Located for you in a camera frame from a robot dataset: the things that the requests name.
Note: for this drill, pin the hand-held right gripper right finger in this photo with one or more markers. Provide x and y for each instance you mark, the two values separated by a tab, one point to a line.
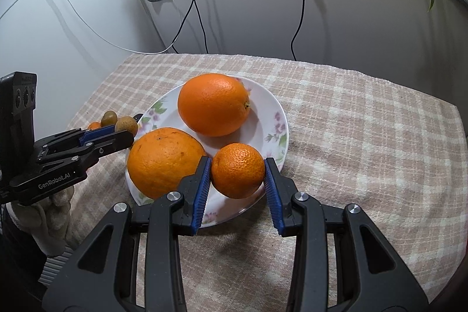
273	198

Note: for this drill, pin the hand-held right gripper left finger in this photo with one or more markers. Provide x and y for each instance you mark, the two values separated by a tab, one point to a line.
202	198

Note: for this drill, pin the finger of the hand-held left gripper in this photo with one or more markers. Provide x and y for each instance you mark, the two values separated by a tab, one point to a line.
98	133
109	145

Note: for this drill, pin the small tangerine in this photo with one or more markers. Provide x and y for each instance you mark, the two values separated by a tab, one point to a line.
94	125

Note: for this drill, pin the olive green round fruit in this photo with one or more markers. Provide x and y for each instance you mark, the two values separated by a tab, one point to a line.
109	118

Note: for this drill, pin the brown longan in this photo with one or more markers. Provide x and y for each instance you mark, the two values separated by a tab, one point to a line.
126	125

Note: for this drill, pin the large orange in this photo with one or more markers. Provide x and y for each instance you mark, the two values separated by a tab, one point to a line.
214	105
164	167

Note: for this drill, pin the white floral plate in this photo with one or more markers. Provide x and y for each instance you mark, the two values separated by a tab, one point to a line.
263	129

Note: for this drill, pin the person's left hand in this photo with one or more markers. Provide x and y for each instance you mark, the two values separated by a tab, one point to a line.
47	220

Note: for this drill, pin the checked tablecloth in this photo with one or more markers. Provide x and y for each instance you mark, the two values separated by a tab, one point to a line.
365	151

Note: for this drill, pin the white cabinet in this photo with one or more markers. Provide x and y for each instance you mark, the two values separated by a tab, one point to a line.
73	5

